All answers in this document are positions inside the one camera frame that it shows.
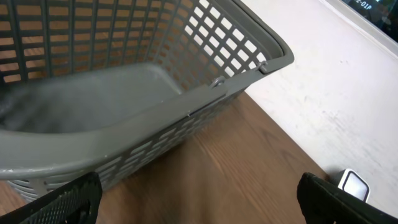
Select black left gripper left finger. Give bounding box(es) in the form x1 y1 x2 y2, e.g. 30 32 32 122
1 172 103 224

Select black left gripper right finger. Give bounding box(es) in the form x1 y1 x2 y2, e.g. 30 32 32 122
297 172 397 224

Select white barcode scanner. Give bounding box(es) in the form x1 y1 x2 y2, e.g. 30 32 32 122
330 169 371 203

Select grey plastic shopping basket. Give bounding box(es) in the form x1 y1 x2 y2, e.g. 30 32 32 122
1 0 294 202

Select dark glass window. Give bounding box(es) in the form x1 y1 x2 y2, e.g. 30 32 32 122
343 0 397 42

